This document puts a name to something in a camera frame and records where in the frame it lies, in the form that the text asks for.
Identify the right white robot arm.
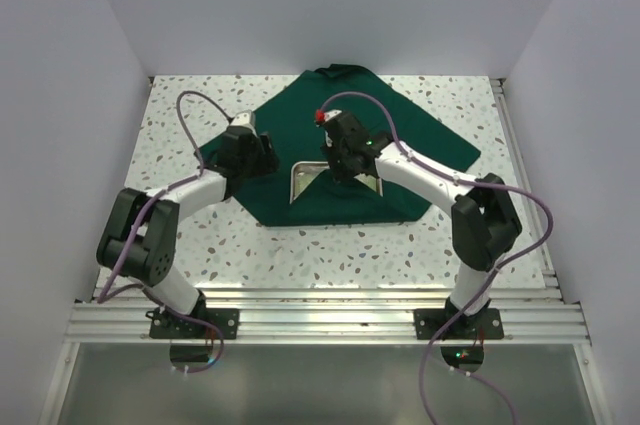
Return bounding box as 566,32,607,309
315,110,522,338

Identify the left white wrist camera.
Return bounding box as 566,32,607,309
230,110,256,133

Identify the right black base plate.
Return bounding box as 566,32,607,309
413,308,505,372

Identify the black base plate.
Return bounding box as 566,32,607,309
145,308,240,340
413,308,505,372

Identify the dark green surgical cloth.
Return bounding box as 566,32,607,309
221,64,480,227

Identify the stainless steel tray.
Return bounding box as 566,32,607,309
289,161,383,203

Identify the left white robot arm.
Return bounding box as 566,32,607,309
96,125,279,338

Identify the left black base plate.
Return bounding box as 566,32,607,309
145,308,240,340

